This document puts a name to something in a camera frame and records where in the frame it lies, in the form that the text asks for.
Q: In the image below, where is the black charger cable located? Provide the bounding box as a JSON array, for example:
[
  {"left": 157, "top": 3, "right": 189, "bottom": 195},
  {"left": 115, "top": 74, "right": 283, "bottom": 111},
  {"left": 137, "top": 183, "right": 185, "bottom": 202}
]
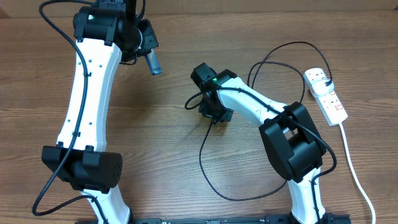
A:
[{"left": 198, "top": 41, "right": 333, "bottom": 202}]

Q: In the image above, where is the black smartphone blue screen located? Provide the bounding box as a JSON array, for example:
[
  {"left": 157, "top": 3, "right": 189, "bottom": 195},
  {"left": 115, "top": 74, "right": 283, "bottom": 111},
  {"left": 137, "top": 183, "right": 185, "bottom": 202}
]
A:
[{"left": 145, "top": 49, "right": 162, "bottom": 75}]

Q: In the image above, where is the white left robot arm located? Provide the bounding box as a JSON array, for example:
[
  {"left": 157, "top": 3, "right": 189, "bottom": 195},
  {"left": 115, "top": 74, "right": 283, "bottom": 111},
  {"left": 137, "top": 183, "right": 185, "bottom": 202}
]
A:
[{"left": 41, "top": 0, "right": 162, "bottom": 223}]

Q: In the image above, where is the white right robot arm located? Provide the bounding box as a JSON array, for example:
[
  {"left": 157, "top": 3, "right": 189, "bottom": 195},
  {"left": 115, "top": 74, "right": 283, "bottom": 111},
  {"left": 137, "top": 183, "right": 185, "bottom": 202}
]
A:
[{"left": 190, "top": 63, "right": 329, "bottom": 223}]

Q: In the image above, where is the white charger adapter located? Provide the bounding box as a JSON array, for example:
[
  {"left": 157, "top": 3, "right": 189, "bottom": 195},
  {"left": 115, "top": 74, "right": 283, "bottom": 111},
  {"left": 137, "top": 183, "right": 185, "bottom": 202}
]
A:
[{"left": 311, "top": 79, "right": 335, "bottom": 98}]

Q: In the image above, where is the white power strip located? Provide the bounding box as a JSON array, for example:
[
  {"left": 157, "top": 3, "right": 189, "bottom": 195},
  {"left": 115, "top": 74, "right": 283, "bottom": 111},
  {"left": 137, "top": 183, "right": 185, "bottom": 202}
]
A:
[{"left": 303, "top": 68, "right": 348, "bottom": 126}]

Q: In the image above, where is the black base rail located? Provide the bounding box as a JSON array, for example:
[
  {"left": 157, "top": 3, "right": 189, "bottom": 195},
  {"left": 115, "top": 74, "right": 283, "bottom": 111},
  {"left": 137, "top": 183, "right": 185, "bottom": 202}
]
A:
[{"left": 74, "top": 213, "right": 352, "bottom": 224}]

